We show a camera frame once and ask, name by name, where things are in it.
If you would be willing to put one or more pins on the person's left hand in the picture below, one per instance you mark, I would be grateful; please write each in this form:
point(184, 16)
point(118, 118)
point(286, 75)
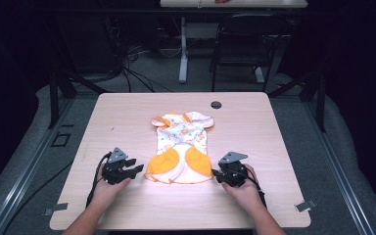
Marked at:
point(107, 192)

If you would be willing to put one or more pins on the orange and white baby garment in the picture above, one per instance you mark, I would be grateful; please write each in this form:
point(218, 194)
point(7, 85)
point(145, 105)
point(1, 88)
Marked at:
point(179, 150)

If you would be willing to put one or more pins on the black folding chair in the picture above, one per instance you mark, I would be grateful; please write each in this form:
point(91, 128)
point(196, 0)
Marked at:
point(246, 42)

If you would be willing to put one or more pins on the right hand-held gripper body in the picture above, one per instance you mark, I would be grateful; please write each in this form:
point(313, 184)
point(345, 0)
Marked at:
point(233, 171)

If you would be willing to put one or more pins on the person's right hand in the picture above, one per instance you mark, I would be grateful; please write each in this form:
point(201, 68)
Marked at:
point(245, 194)

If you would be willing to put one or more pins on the black metal stand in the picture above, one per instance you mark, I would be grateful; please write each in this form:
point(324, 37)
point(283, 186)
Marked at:
point(60, 88)
point(313, 91)

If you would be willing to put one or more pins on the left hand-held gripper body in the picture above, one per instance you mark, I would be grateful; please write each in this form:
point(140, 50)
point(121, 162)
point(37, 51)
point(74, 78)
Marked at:
point(115, 169)

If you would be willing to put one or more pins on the grey tape strip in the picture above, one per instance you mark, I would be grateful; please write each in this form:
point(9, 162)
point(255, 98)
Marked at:
point(305, 205)
point(57, 208)

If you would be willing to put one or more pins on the white desk with white leg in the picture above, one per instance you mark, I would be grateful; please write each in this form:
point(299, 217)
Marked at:
point(183, 49)

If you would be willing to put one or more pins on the metal floor rail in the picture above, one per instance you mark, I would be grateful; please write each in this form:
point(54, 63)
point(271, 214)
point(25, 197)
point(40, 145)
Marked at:
point(336, 169)
point(29, 169)

